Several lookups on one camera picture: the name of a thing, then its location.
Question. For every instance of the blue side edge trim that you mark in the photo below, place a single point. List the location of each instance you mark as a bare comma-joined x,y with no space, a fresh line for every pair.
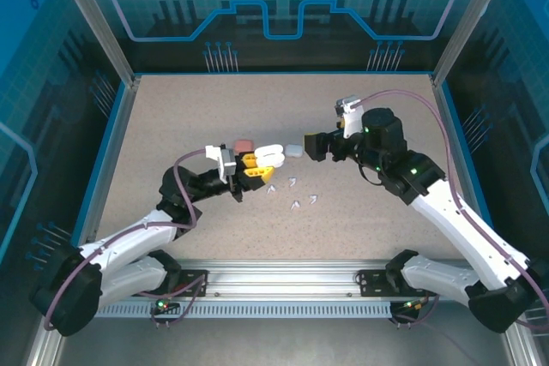
469,156
101,156

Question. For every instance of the aluminium frame post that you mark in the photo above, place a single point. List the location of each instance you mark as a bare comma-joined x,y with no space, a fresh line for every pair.
467,19
98,23

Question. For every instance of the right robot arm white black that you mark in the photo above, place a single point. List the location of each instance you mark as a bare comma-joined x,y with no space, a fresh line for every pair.
463,229

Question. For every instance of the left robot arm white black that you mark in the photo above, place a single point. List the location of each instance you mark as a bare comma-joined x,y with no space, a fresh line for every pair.
128,233

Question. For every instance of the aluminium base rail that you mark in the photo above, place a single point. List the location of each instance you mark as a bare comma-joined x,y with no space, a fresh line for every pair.
283,280

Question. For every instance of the aluminium side rail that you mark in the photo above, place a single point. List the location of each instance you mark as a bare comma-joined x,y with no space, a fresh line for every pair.
110,156
459,156

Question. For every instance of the small LED circuit board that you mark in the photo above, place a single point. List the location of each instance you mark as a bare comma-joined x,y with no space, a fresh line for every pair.
162,305
412,306

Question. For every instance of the pink earbud charging case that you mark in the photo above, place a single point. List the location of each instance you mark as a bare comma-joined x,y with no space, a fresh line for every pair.
243,144

